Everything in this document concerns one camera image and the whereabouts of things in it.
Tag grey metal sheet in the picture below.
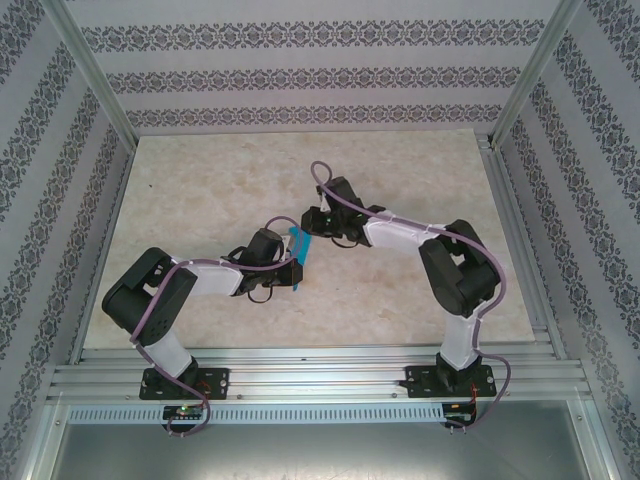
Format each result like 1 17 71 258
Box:
49 422 599 480

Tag aluminium mounting rail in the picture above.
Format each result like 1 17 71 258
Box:
47 344 589 405

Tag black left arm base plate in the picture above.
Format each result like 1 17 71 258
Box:
139 367 231 401

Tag slotted grey cable duct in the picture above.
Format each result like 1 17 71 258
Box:
67 403 447 425

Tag aluminium side rail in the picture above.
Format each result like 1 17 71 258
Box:
479 132 570 361
69 143 139 364

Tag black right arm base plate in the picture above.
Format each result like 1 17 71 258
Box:
405 364 497 399

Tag aluminium frame post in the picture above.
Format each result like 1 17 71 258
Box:
492 0 585 150
42 0 140 147

